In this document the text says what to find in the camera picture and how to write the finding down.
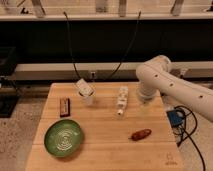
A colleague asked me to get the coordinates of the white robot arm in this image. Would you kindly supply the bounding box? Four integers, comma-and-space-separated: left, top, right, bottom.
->
136, 55, 213, 122

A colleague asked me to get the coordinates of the clear plastic cup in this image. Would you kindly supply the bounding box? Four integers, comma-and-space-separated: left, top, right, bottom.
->
79, 90, 94, 106

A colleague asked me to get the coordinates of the dark brown rectangular block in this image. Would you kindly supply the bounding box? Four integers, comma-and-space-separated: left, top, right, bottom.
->
60, 98, 70, 117

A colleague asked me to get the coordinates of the brown sausage toy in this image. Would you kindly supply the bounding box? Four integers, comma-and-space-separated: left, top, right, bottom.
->
129, 129, 152, 141

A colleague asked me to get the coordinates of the green ceramic bowl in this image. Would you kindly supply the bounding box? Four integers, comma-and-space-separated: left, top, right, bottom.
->
44, 119, 84, 158

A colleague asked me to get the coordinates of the blue box on floor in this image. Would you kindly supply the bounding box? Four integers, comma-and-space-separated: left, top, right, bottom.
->
167, 110, 184, 127

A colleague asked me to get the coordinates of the black cart at left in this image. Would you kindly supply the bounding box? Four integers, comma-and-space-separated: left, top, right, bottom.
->
0, 46, 19, 118

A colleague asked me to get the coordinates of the wall power outlet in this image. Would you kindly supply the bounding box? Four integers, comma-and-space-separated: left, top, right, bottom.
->
90, 71, 96, 81

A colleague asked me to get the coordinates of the right black hanging cable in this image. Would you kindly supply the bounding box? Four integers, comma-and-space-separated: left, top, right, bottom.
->
105, 10, 142, 81

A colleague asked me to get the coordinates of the black hanging cable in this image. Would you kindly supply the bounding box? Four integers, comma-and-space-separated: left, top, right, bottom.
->
63, 11, 83, 81
105, 10, 142, 81

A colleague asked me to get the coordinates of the left black hanging cable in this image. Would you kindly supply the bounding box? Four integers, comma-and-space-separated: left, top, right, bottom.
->
63, 11, 83, 81

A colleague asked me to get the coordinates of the black floor cable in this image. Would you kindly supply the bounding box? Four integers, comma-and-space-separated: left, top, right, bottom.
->
172, 105, 208, 171

